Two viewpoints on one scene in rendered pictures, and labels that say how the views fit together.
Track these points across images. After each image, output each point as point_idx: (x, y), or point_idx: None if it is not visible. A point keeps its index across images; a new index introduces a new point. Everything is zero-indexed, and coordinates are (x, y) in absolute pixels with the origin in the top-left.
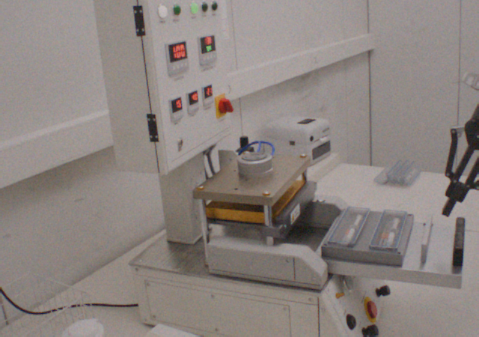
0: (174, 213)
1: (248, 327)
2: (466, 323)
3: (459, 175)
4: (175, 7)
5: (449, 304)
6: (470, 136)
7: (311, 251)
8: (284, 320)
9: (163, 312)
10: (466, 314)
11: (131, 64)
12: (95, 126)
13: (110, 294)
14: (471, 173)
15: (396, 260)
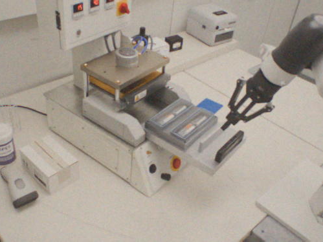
0: (78, 70)
1: (98, 151)
2: (231, 191)
3: (235, 109)
4: None
5: (230, 175)
6: (248, 88)
7: (138, 123)
8: (115, 155)
9: (59, 127)
10: (235, 186)
11: None
12: None
13: (41, 103)
14: (243, 110)
15: (182, 145)
